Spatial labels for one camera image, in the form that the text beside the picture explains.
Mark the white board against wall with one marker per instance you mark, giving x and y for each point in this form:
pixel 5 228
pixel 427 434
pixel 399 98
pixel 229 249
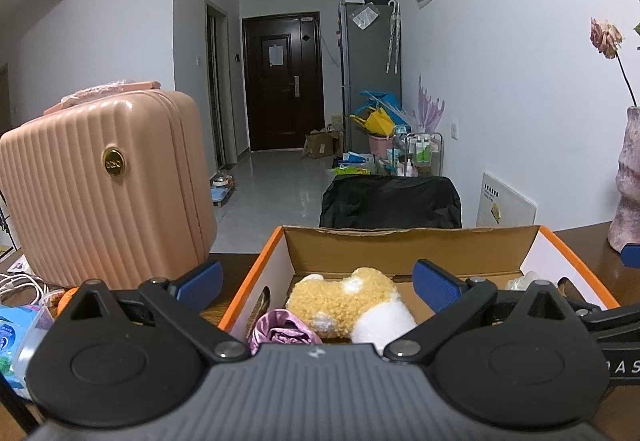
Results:
pixel 501 206

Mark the yellow bag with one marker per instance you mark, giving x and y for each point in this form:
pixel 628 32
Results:
pixel 377 122

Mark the pink ribbed suitcase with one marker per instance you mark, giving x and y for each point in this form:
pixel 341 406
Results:
pixel 115 188

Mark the orange fruit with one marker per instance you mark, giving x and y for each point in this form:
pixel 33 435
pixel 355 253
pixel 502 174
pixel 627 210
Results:
pixel 65 300

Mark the grey refrigerator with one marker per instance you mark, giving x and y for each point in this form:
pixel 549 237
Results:
pixel 363 55

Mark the brown carton on floor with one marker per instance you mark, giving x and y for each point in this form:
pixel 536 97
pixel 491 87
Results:
pixel 322 144

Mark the pink textured vase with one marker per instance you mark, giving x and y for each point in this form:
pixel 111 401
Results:
pixel 624 228

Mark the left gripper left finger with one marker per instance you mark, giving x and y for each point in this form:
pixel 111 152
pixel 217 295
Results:
pixel 180 303

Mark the yellow white plush toy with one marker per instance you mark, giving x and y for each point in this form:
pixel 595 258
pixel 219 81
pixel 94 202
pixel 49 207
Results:
pixel 364 307

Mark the metal trolley with bottles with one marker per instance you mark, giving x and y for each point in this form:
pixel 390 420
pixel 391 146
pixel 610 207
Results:
pixel 415 153

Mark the purple satin scrunchie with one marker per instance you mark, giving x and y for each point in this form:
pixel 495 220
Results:
pixel 281 326

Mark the orange cardboard box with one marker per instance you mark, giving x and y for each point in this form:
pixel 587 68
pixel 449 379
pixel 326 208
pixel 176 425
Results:
pixel 498 254

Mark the black chair back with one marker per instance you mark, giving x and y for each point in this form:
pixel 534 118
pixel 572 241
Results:
pixel 377 202

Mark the blue tissue pack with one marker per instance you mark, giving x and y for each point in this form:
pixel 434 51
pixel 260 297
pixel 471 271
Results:
pixel 22 330

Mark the purple feather decoration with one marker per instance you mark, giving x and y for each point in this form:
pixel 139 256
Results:
pixel 426 116

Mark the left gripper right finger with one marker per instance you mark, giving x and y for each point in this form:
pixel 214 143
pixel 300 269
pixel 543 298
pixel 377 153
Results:
pixel 458 306

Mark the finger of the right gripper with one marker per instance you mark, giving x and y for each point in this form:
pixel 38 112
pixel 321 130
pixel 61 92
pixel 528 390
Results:
pixel 630 256

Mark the dark entrance door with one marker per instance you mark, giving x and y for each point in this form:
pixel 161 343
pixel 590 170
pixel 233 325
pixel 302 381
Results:
pixel 283 79

